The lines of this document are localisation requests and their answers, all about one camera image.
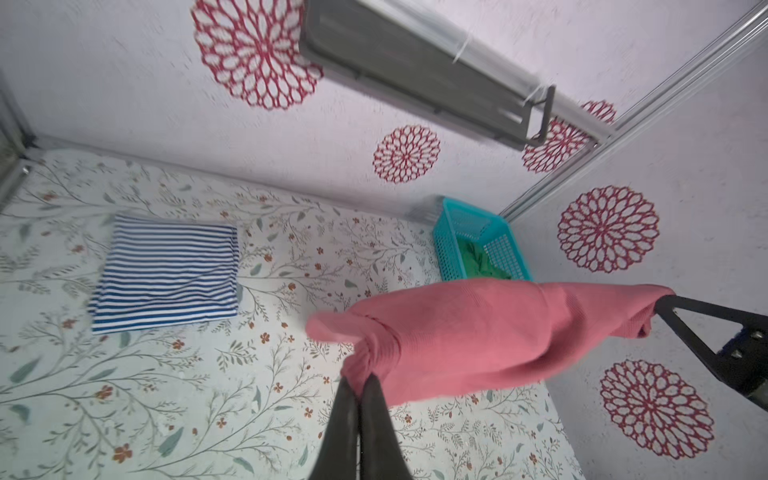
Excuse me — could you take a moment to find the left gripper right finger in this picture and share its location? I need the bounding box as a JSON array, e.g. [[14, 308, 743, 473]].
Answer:
[[359, 375, 413, 480]]

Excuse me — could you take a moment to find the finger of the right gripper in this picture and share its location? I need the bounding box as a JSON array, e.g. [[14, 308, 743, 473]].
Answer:
[[654, 295, 767, 384]]

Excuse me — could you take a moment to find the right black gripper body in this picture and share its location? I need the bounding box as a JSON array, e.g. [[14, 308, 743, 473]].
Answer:
[[718, 328, 767, 411]]

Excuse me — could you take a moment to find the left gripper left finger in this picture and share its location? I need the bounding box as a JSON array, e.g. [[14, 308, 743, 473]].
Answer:
[[308, 378, 359, 480]]

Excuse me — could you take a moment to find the maroon red tank top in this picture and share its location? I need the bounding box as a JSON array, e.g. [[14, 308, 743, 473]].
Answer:
[[306, 278, 672, 406]]

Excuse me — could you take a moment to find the blue white striped tank top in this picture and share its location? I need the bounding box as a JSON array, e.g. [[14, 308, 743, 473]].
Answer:
[[88, 214, 240, 334]]

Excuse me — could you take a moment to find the green tank top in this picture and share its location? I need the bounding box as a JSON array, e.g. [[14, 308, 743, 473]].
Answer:
[[457, 238, 512, 280]]

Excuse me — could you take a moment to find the floral table mat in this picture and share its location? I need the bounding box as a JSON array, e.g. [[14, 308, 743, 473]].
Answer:
[[0, 148, 586, 480]]

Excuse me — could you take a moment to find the teal plastic basket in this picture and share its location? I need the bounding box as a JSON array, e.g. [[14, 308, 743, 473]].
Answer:
[[433, 198, 532, 281]]

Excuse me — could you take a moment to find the grey metal wall shelf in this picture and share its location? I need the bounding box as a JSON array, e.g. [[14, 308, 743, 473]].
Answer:
[[299, 1, 615, 151]]

